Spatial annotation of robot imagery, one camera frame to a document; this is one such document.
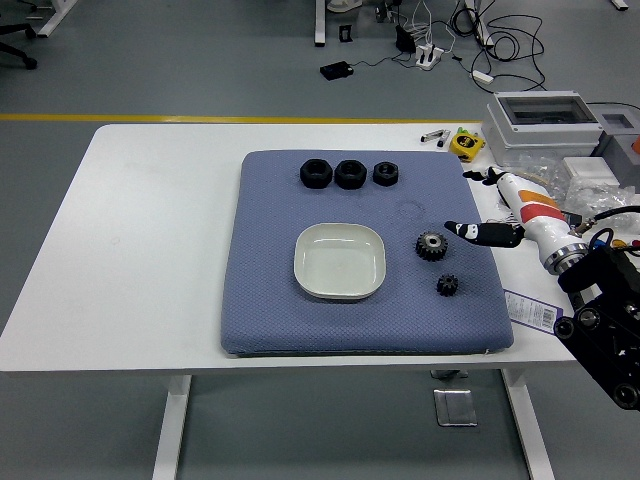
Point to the small white box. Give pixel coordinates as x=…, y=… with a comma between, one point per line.
x=587, y=167

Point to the white square shallow dish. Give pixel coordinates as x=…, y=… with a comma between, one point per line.
x=340, y=265

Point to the grey enclosure with clear lid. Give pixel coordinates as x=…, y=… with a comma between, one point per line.
x=525, y=137

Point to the white desk leg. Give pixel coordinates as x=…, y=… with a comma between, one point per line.
x=484, y=35
x=320, y=22
x=56, y=17

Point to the grey box with orange button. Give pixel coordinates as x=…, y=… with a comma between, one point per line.
x=622, y=155

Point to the grey metal floor plate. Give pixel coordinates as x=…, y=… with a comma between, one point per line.
x=455, y=407

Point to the clear plastic bag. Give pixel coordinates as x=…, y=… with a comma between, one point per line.
x=530, y=162

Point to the large black hex nut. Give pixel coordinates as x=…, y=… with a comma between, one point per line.
x=306, y=178
x=341, y=179

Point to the black charger block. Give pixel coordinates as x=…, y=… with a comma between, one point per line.
x=404, y=39

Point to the white power strip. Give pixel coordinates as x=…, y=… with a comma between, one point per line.
x=429, y=56

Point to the small black hex nut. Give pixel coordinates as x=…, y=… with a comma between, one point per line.
x=378, y=178

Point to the blue-grey quilted cushion mat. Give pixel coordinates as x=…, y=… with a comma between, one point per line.
x=350, y=325

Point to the black office chair base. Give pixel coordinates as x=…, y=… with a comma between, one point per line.
x=15, y=49

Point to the small black bracket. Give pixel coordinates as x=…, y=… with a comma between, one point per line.
x=345, y=34

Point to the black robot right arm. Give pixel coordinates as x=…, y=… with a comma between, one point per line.
x=605, y=320

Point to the bubble wrap bag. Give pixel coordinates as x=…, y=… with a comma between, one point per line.
x=595, y=197

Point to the white table leg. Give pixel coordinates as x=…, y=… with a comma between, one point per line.
x=170, y=430
x=530, y=430

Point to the yellow tape measure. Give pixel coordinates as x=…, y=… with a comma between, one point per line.
x=466, y=145

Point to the large black steel gear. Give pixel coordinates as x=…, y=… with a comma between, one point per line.
x=424, y=250

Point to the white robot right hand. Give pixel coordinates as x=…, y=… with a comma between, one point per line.
x=535, y=210

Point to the purple and white label card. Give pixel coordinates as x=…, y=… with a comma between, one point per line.
x=527, y=307

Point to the black and white marker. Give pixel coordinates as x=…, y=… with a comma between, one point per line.
x=434, y=135

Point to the white power adapter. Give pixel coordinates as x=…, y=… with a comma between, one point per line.
x=483, y=76

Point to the small black steel gear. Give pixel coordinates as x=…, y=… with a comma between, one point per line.
x=448, y=286

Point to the black electronic module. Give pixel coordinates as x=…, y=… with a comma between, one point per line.
x=575, y=219

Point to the black flat floor box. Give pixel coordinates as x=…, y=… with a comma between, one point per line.
x=336, y=70

